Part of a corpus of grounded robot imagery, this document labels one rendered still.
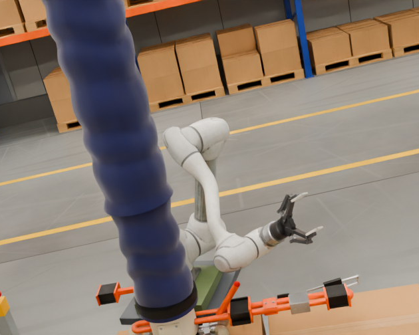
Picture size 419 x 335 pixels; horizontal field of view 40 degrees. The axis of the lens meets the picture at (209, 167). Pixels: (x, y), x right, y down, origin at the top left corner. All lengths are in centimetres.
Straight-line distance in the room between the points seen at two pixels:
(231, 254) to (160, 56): 707
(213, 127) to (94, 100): 95
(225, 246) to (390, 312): 66
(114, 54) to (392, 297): 139
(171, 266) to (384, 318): 82
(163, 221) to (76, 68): 57
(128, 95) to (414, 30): 821
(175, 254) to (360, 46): 777
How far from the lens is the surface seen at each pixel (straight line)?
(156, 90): 923
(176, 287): 203
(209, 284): 290
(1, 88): 1093
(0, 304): 296
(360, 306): 236
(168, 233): 195
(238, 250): 224
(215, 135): 260
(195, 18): 1033
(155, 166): 185
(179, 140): 252
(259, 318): 237
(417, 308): 233
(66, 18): 173
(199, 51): 910
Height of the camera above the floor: 236
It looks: 21 degrees down
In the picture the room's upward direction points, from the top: 13 degrees counter-clockwise
